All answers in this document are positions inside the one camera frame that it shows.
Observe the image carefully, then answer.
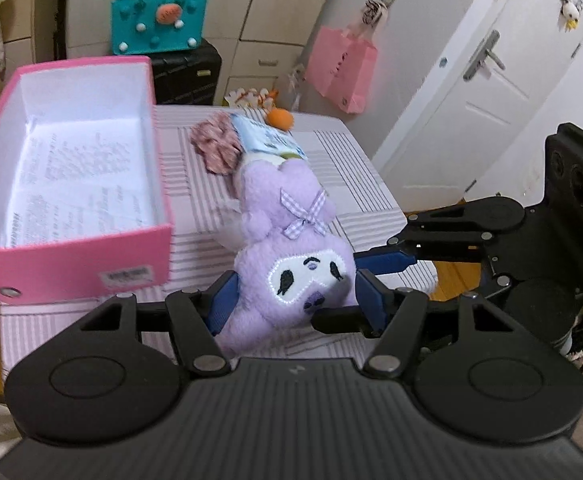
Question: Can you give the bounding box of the pink floral scrunchie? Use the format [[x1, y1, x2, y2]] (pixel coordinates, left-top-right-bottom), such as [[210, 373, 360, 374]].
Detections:
[[190, 112, 243, 176]]

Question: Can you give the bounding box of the white door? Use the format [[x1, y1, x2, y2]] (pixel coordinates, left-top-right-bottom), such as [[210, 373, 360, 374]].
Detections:
[[373, 0, 583, 211]]

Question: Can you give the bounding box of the white plush keychain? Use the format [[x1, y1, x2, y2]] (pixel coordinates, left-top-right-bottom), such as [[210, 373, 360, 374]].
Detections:
[[561, 0, 580, 30]]

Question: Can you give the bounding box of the pink paper bag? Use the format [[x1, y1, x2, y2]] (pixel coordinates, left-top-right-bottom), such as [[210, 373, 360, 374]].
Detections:
[[305, 26, 378, 114]]

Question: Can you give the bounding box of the metal door handle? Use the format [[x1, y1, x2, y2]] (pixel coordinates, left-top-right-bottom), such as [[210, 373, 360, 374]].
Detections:
[[463, 29, 505, 81]]

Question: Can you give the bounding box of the pink cardboard box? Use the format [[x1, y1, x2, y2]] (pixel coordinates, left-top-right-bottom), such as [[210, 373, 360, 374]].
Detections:
[[0, 56, 173, 304]]

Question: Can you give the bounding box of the orange makeup sponge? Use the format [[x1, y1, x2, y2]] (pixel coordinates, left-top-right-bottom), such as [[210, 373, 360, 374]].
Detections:
[[266, 107, 293, 131]]

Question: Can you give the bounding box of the blue wet wipes pack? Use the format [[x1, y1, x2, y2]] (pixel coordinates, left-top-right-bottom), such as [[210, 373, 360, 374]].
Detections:
[[230, 114, 308, 166]]

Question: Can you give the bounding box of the striped pink tablecloth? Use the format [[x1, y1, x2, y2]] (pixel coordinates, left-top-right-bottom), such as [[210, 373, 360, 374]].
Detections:
[[0, 104, 440, 376]]

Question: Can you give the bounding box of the floral gift bag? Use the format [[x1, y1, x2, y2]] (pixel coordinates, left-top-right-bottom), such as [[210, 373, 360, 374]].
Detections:
[[222, 88, 278, 110]]

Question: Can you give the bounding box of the printed paper sheet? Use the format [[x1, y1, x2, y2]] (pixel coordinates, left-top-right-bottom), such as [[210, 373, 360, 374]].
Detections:
[[2, 118, 159, 248]]

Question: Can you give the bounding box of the beige wardrobe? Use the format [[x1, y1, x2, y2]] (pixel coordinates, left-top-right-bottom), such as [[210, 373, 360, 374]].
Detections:
[[0, 0, 326, 102]]

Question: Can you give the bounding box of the purple plush toy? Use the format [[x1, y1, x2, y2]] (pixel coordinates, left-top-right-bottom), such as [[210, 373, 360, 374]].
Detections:
[[216, 158, 357, 358]]

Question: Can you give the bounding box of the teal felt handbag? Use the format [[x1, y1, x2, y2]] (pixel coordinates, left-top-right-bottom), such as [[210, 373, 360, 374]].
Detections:
[[110, 0, 207, 55]]

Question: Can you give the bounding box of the black suitcase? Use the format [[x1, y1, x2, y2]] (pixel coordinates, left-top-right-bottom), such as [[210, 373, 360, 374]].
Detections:
[[150, 39, 222, 105]]

